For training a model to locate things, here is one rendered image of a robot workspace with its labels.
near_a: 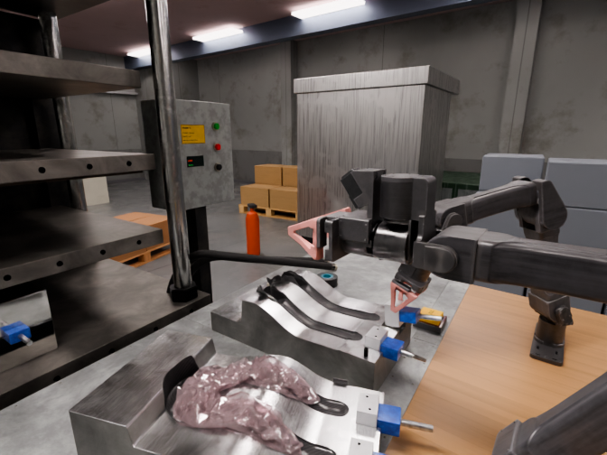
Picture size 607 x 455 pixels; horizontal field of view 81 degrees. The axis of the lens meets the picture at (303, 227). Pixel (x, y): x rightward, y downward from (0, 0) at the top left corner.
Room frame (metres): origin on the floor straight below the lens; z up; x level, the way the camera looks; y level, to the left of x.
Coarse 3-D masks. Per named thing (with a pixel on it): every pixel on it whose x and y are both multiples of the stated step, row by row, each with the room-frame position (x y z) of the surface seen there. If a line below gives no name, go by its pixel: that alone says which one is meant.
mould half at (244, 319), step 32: (256, 288) 1.07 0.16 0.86; (288, 288) 0.92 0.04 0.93; (320, 288) 0.97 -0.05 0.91; (224, 320) 0.89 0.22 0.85; (256, 320) 0.82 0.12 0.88; (288, 320) 0.80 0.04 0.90; (320, 320) 0.83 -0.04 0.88; (352, 320) 0.82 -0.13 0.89; (384, 320) 0.81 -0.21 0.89; (288, 352) 0.77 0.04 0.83; (320, 352) 0.72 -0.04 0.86; (352, 352) 0.68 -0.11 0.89; (352, 384) 0.67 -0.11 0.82
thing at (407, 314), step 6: (390, 300) 0.83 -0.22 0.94; (396, 300) 0.83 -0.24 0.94; (396, 306) 0.78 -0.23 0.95; (390, 312) 0.79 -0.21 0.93; (402, 312) 0.77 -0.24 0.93; (408, 312) 0.77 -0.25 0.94; (414, 312) 0.76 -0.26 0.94; (420, 312) 0.79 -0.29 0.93; (390, 318) 0.78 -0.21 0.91; (396, 318) 0.78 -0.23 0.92; (402, 318) 0.77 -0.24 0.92; (408, 318) 0.76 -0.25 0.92; (414, 318) 0.76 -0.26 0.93; (420, 318) 0.77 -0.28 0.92; (426, 318) 0.76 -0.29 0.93; (432, 318) 0.75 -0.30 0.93; (438, 318) 0.74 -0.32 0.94; (390, 324) 0.78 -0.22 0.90; (396, 324) 0.77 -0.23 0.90
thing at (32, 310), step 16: (16, 288) 0.86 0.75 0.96; (32, 288) 0.86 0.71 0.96; (0, 304) 0.77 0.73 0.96; (16, 304) 0.80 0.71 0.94; (32, 304) 0.82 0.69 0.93; (48, 304) 0.85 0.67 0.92; (0, 320) 0.76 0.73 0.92; (16, 320) 0.79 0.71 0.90; (32, 320) 0.81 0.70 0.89; (48, 320) 0.84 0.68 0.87; (0, 336) 0.76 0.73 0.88; (32, 336) 0.81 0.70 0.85; (48, 336) 0.84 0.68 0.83; (0, 352) 0.75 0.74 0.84; (16, 352) 0.78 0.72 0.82; (32, 352) 0.80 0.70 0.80; (0, 368) 0.75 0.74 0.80
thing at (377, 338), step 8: (376, 328) 0.73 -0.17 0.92; (368, 336) 0.70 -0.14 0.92; (376, 336) 0.70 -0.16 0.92; (384, 336) 0.70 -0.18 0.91; (368, 344) 0.70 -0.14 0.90; (376, 344) 0.69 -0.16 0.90; (384, 344) 0.69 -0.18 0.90; (392, 344) 0.69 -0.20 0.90; (400, 344) 0.69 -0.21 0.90; (384, 352) 0.68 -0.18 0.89; (392, 352) 0.67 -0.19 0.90; (400, 352) 0.68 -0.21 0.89; (408, 352) 0.67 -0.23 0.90; (424, 360) 0.65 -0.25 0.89
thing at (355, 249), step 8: (328, 224) 0.51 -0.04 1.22; (336, 224) 0.52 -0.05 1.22; (376, 224) 0.51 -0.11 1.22; (328, 232) 0.51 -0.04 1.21; (336, 232) 0.52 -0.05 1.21; (336, 240) 0.52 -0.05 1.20; (344, 240) 0.52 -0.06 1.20; (336, 248) 0.52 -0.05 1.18; (344, 248) 0.52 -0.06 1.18; (352, 248) 0.51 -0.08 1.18; (360, 248) 0.50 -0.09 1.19; (368, 248) 0.50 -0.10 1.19; (328, 256) 0.51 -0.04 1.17; (336, 256) 0.52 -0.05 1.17
